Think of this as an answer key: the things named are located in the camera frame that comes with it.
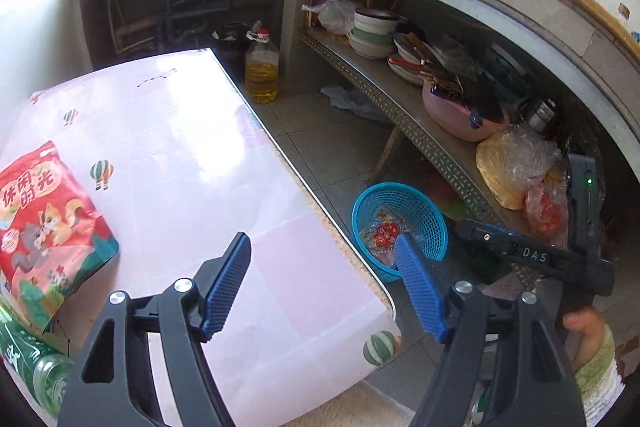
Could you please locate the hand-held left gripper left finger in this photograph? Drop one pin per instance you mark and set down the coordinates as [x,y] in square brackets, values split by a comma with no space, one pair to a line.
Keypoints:
[225,287]

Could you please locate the pink plastic basin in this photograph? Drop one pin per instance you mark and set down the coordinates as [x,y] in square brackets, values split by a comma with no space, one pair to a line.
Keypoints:
[450,122]

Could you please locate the bundle of chopsticks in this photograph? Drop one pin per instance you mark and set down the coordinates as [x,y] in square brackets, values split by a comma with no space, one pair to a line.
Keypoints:
[442,84]

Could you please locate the cooking oil bottle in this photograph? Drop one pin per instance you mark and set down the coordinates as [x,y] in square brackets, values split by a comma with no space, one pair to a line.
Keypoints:
[261,82]

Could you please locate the red snack bag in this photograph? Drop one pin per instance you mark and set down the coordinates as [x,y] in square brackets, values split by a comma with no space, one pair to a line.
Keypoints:
[45,227]

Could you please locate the clear red printed wrapper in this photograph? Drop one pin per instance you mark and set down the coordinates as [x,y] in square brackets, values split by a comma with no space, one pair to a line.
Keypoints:
[385,232]

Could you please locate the wooden shelf support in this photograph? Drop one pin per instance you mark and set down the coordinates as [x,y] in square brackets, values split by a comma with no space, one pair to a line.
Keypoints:
[386,154]

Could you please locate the pink printed tablecloth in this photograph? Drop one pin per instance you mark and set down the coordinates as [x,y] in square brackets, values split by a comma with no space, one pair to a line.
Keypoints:
[200,157]

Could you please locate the wooden cutting board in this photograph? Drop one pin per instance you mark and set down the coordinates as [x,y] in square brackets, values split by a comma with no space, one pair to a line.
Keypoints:
[600,14]

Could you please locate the perforated metal shelf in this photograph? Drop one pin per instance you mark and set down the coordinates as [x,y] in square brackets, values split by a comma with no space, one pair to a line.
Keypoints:
[400,107]

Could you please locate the white plate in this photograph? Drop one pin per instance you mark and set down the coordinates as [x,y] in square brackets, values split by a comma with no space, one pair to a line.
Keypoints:
[407,67]

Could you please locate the black plastic bag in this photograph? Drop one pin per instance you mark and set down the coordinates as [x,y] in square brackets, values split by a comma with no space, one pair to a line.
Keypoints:
[230,39]

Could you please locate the crumpled white bag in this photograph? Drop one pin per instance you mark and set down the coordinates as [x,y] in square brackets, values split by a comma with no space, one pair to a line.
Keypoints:
[350,99]

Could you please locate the stack of white bowls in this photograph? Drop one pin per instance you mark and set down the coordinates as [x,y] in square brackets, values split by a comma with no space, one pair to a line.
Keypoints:
[372,37]

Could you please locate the person's right forearm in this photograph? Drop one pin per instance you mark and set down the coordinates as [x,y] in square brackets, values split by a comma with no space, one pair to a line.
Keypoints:
[600,382]

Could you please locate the white plastic bag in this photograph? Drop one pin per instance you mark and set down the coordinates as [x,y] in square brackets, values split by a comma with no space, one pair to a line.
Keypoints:
[335,14]

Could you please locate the person's right hand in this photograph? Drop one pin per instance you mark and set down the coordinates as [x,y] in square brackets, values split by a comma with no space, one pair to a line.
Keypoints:
[587,332]

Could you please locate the green plastic bottle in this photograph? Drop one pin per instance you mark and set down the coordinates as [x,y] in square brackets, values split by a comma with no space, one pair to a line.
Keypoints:
[45,377]

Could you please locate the blue plastic basket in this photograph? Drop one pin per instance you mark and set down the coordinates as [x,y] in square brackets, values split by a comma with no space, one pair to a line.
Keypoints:
[370,207]

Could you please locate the grey water pipes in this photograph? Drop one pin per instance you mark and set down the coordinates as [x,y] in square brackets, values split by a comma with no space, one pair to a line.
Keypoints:
[175,22]

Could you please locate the steel flask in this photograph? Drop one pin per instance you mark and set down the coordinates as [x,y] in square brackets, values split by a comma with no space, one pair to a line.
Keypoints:
[539,114]

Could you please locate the yellow plastic bag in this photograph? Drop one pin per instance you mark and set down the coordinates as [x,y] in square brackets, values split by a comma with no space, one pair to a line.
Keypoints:
[500,172]

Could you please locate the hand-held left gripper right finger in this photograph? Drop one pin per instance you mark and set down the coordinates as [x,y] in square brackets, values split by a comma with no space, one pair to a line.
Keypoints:
[420,287]

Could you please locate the red plastic bag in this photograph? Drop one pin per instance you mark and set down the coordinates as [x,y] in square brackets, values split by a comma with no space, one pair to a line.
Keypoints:
[545,209]

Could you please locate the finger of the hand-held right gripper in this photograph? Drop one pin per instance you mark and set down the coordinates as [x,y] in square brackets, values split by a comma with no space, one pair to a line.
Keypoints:
[530,252]

